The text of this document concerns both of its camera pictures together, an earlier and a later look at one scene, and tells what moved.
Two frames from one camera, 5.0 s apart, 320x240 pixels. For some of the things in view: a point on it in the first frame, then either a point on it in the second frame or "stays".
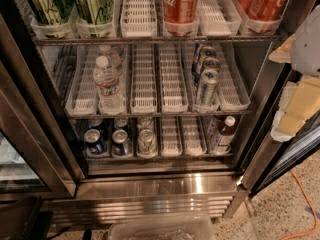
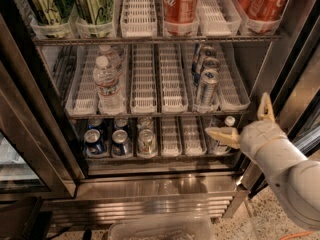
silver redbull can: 208,87 stays
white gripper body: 307,47 → 259,138
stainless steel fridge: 125,102 stays
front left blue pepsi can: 93,141 stays
